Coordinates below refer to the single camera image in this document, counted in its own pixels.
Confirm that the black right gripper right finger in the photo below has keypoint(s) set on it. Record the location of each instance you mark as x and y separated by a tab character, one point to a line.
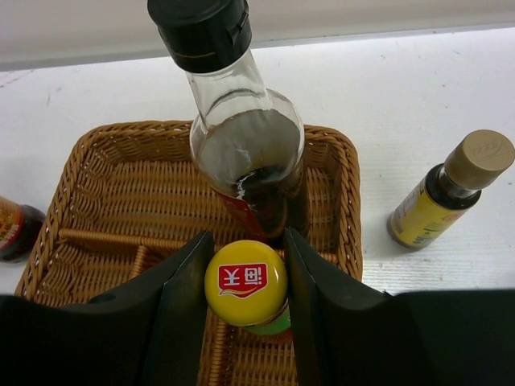
347	333

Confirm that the yellow label sesame oil bottle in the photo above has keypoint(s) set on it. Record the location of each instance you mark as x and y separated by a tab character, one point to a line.
450	189

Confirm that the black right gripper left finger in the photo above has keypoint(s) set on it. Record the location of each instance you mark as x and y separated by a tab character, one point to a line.
148	331

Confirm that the red lid chili sauce jar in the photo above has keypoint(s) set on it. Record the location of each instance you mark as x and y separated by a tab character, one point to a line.
20	226

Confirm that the tall dark soy sauce bottle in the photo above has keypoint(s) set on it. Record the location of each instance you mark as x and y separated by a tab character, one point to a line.
247	140

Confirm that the green label chili sauce bottle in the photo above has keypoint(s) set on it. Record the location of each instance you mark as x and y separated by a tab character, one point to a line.
246	284

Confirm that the brown wicker divided basket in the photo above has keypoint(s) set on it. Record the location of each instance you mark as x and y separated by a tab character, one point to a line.
129	198

